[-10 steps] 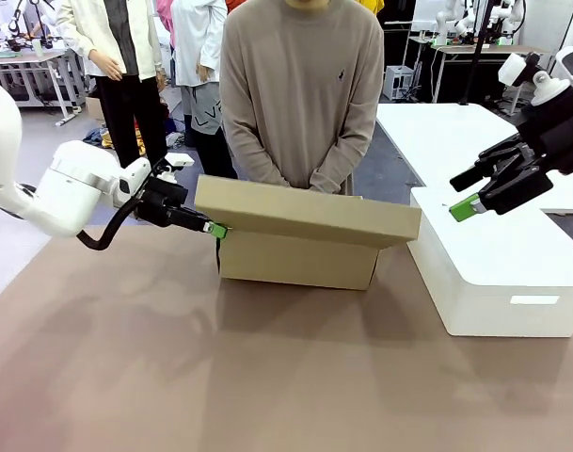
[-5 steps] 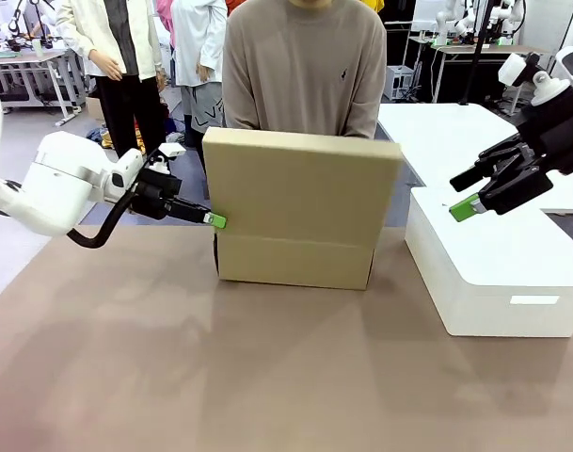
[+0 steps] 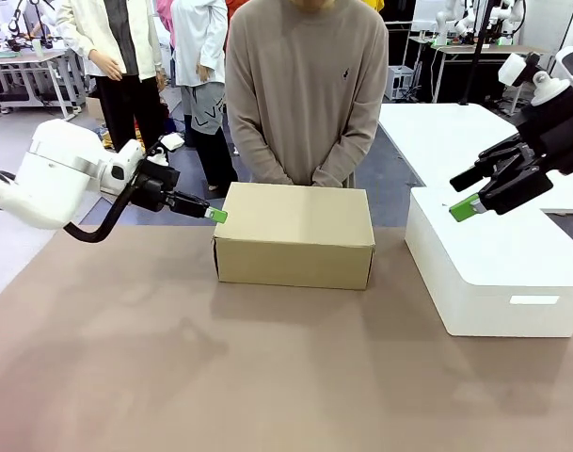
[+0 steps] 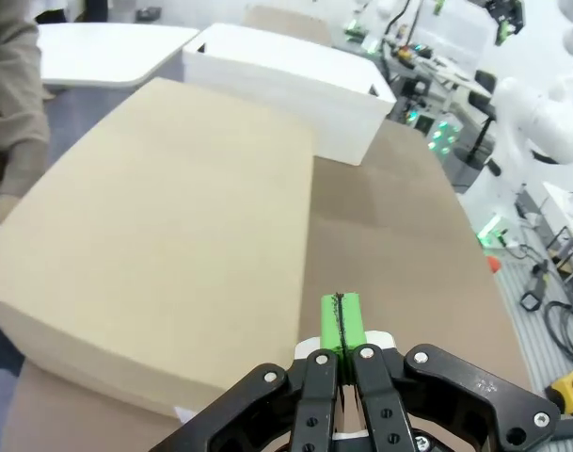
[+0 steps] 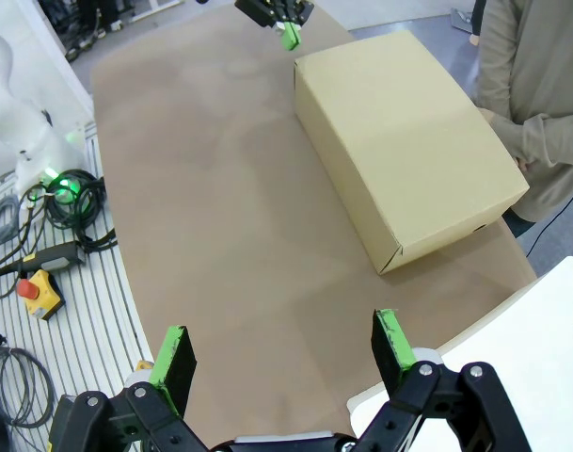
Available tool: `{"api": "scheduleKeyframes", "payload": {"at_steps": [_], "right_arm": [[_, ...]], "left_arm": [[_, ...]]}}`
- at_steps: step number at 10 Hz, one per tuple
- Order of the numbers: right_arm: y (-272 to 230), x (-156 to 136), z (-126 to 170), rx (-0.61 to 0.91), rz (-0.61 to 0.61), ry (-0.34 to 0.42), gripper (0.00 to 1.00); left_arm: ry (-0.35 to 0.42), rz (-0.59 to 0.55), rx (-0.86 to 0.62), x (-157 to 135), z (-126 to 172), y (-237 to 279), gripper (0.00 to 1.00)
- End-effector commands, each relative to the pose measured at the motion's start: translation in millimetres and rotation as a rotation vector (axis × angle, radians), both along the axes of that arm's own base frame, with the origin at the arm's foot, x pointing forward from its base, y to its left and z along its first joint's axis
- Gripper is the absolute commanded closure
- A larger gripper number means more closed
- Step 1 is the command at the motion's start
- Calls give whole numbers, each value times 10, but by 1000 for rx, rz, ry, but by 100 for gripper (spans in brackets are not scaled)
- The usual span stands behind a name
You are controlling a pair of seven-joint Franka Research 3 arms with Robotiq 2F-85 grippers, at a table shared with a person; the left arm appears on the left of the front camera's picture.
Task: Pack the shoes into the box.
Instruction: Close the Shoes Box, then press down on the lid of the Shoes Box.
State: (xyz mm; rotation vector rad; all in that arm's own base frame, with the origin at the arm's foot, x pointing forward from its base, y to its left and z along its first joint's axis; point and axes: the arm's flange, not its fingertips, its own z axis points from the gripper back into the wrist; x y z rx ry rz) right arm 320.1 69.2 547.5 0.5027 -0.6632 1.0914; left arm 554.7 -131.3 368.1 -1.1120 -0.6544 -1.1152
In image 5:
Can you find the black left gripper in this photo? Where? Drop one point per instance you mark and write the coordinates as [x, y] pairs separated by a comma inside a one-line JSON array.
[[272, 9]]

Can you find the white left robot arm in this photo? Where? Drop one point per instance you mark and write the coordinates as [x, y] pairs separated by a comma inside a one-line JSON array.
[[13, 94]]

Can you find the white box lid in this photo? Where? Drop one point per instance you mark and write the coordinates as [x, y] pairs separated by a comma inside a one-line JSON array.
[[526, 329]]

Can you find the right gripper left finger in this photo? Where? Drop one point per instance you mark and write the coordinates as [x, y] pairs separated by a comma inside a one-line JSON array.
[[173, 367]]

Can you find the small yellow bracket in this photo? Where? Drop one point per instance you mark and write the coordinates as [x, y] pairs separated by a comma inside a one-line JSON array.
[[145, 366]]

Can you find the person's right hand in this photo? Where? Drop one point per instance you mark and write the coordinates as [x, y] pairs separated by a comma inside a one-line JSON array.
[[486, 116]]

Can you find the person's left forearm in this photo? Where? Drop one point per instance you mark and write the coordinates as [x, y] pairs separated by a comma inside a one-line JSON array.
[[559, 141]]

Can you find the yellow emergency stop box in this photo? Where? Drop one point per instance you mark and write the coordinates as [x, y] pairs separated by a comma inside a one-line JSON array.
[[41, 296]]

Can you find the black handheld pendant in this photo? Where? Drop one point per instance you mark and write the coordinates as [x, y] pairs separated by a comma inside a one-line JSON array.
[[60, 254]]

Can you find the cardboard box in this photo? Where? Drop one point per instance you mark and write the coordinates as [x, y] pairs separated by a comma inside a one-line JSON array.
[[399, 132]]

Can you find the black wheeled equipment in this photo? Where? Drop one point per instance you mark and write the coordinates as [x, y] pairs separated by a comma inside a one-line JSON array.
[[86, 19]]

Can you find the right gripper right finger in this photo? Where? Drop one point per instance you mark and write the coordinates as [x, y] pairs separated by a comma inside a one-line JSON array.
[[389, 348]]

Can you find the person's left hand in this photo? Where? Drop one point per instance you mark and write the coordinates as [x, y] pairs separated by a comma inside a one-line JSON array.
[[526, 165]]

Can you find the white slatted mounting platform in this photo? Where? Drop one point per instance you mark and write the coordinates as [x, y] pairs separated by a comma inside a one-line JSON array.
[[93, 301]]

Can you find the person in beige sweater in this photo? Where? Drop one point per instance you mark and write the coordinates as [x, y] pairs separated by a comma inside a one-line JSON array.
[[540, 56]]

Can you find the person's right forearm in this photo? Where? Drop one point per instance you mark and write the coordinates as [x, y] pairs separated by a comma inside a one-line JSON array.
[[507, 136]]

